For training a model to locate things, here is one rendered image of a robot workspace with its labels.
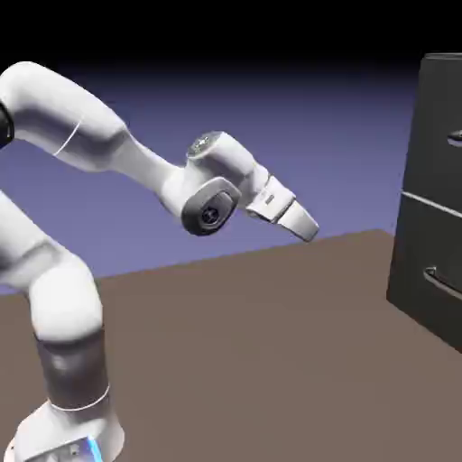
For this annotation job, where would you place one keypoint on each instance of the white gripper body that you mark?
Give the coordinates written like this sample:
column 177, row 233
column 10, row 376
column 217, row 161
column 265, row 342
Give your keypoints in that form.
column 299, row 219

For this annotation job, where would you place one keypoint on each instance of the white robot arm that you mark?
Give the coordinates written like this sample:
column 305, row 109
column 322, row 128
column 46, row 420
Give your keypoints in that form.
column 90, row 126

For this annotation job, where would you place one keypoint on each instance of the dark grey cabinet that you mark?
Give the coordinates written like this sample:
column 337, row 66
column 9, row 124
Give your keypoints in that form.
column 429, row 202

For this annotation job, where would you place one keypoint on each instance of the dark grey drawer front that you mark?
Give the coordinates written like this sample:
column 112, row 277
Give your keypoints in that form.
column 433, row 144
column 415, row 285

